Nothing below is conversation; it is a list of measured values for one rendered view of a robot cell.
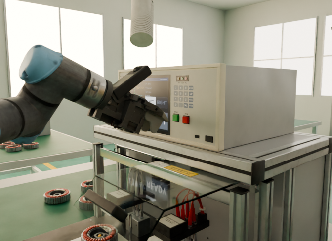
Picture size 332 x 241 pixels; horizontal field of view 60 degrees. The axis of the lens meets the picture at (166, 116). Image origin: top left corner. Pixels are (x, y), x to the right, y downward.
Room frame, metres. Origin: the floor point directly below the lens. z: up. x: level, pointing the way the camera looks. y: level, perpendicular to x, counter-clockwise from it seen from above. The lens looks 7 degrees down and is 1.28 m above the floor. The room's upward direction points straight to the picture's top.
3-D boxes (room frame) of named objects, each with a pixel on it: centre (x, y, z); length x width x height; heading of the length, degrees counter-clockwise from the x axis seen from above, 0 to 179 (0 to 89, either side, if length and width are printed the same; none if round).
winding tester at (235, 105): (0.95, -0.13, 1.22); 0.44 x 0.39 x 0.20; 41
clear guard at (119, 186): (0.62, 0.00, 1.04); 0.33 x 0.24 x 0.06; 131
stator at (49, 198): (1.25, 0.49, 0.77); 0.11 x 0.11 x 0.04
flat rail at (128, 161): (0.82, 0.05, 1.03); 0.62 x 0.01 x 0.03; 41
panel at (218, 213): (0.92, -0.07, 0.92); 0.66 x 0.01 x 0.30; 41
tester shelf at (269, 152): (0.96, -0.12, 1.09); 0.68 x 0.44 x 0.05; 41
